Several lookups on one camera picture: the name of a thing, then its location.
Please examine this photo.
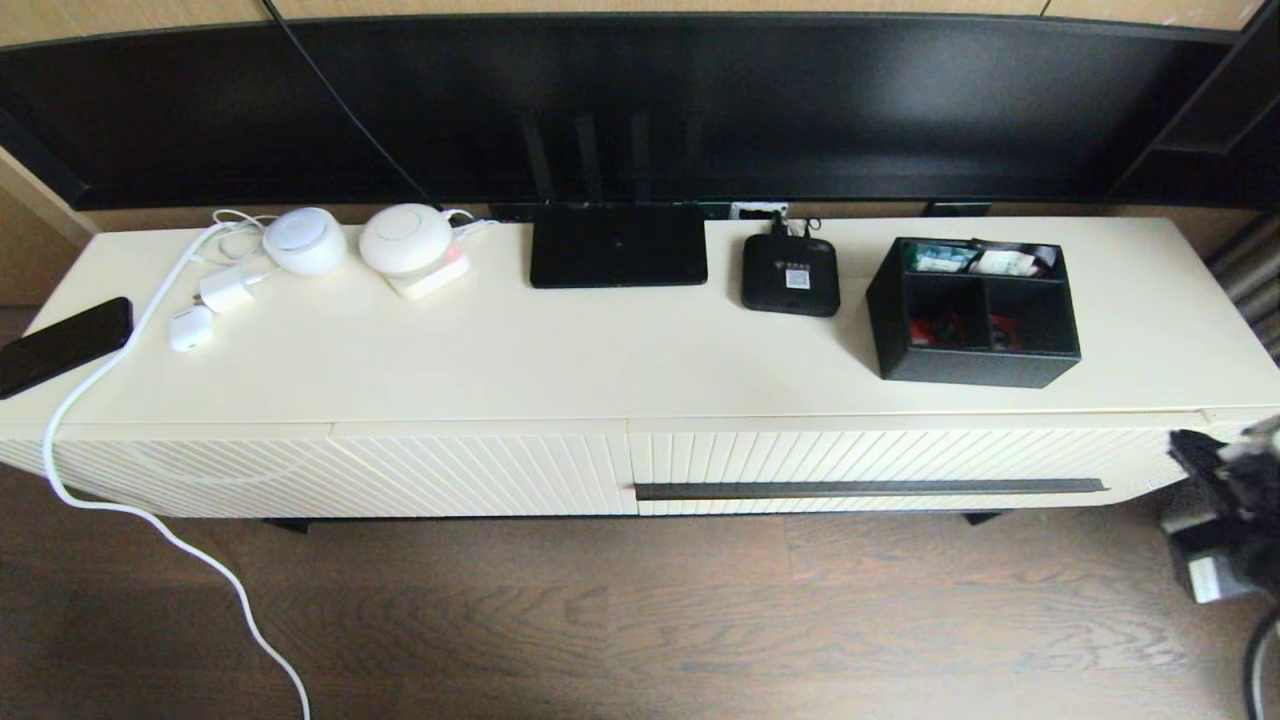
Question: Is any cream cabinet drawer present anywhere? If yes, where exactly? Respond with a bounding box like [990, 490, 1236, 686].
[628, 416, 1211, 517]

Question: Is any black television cable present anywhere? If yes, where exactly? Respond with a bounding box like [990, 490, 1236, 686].
[262, 0, 441, 207]

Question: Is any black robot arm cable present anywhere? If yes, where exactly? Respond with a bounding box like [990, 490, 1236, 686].
[1243, 608, 1280, 720]

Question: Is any teal tea packet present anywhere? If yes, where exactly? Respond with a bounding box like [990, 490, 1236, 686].
[905, 245, 977, 275]

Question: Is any black router with antennas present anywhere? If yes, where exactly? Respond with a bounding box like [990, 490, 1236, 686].
[516, 110, 709, 289]

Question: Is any pink white base block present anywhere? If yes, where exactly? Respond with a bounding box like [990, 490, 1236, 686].
[385, 244, 473, 302]

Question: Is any white earbuds case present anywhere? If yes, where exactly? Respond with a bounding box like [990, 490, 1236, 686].
[168, 305, 217, 354]

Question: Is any black television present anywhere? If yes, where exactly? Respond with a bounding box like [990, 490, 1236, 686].
[0, 13, 1280, 211]

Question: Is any white charger adapter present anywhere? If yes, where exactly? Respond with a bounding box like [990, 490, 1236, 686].
[192, 263, 263, 316]

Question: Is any white cream packet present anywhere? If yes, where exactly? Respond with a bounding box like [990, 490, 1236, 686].
[972, 248, 1057, 279]

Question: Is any white round speaker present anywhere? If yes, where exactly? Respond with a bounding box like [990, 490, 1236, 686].
[262, 207, 349, 278]

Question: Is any black smartphone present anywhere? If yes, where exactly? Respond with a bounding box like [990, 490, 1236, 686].
[0, 297, 135, 400]

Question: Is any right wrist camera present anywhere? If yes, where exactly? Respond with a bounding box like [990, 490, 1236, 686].
[1225, 413, 1280, 479]

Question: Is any grey plush cushion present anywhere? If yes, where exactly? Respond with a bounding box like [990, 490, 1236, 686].
[1158, 485, 1216, 538]

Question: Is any thick white cable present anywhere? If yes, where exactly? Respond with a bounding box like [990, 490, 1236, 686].
[42, 221, 313, 720]

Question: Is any black compartment organizer box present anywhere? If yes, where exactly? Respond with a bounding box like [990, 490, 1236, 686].
[866, 237, 1083, 390]

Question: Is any white dome lamp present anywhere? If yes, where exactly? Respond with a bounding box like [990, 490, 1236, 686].
[358, 203, 456, 277]

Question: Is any cream TV cabinet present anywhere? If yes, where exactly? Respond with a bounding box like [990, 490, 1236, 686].
[0, 216, 1280, 521]

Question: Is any black set-top box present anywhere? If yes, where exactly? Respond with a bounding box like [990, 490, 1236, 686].
[740, 233, 841, 318]

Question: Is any black shelf unit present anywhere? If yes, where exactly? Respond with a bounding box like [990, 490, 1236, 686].
[1105, 0, 1280, 211]

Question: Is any grey curtain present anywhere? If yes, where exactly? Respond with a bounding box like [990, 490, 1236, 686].
[1205, 212, 1280, 366]

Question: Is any thin white cable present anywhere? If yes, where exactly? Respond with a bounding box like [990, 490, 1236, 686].
[192, 208, 281, 266]

